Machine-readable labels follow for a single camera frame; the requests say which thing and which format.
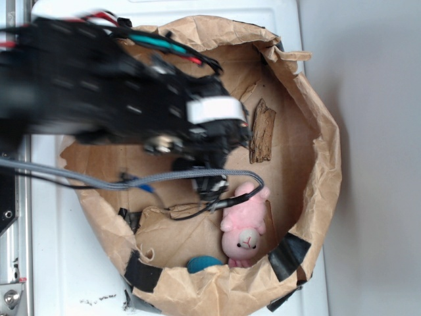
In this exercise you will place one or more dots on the blue ball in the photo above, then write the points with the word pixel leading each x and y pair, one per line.
pixel 200 263

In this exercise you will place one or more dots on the black metal bracket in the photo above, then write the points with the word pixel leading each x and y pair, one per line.
pixel 8 198

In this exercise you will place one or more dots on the brown paper-lined bin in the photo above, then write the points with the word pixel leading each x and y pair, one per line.
pixel 150 247

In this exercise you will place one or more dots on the pink plush sheep toy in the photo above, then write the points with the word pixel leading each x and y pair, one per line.
pixel 242 226

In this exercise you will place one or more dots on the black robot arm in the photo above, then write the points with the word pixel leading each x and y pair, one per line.
pixel 116 85

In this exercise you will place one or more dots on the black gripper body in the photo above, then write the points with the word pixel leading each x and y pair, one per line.
pixel 215 123

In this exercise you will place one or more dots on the white plastic tray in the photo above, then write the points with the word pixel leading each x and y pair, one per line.
pixel 71 273

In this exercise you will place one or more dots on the silver metal rail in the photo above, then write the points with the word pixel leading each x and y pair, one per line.
pixel 17 294

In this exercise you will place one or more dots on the brown wood bark piece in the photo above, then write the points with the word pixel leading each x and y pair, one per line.
pixel 263 128

